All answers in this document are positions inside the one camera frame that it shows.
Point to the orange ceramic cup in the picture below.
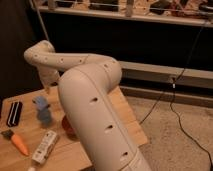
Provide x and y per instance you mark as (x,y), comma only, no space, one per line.
(67,127)

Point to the cluttered wooden shelf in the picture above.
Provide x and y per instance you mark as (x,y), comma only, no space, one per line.
(175,14)

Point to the black and white brush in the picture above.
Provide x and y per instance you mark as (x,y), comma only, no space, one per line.
(14,114)

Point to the orange toy carrot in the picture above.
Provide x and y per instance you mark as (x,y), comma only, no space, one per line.
(16,140)

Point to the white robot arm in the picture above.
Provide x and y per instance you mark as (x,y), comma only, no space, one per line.
(84,82)

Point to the metal pole stand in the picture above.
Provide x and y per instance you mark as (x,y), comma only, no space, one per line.
(40,20)

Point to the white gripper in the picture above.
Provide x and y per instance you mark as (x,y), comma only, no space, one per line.
(48,76)

